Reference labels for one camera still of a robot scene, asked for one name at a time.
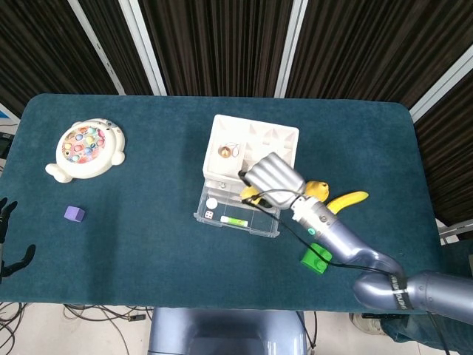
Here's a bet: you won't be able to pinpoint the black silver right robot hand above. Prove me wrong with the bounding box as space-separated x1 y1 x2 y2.
238 151 307 210

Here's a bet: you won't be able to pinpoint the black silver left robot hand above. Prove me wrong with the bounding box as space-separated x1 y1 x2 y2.
0 197 37 284

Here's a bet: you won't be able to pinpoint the small yellow block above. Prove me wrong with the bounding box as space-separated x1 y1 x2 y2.
239 186 262 203

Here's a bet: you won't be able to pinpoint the clear plastic drawer with dividers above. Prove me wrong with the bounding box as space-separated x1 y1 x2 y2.
193 180 282 239

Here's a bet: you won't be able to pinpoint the white plastic drawer cabinet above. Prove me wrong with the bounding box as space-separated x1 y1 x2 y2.
202 113 300 190

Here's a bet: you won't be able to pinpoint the yellow toy pear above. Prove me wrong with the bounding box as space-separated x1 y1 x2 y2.
304 180 330 203

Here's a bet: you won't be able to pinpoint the purple cube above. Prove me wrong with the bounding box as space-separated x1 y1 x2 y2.
64 205 86 224

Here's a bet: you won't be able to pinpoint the yellow toy banana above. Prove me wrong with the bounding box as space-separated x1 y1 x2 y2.
327 190 370 214

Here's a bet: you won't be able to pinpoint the green building brick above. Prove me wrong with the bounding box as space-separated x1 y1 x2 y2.
299 243 333 275

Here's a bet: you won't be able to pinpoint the white fishing game toy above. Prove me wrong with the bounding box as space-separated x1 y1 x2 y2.
44 118 126 184

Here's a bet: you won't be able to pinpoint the teal velvet tablecloth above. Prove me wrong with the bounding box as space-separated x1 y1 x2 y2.
0 92 455 347

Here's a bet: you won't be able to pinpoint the dark brown pleated curtain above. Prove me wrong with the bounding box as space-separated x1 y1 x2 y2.
0 0 473 226

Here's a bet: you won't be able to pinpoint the blue grey robot torso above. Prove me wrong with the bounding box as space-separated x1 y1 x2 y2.
147 307 307 355

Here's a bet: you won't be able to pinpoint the white shoe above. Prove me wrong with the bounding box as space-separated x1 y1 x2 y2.
350 313 387 336

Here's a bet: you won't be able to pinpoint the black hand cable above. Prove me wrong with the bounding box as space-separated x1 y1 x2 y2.
238 169 455 355

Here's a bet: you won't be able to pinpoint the tangled black floor cables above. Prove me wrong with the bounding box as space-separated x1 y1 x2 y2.
0 301 154 355

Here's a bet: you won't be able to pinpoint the white metal frame post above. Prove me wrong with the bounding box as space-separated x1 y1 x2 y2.
409 47 473 123
68 0 129 95
273 0 310 99
118 0 168 96

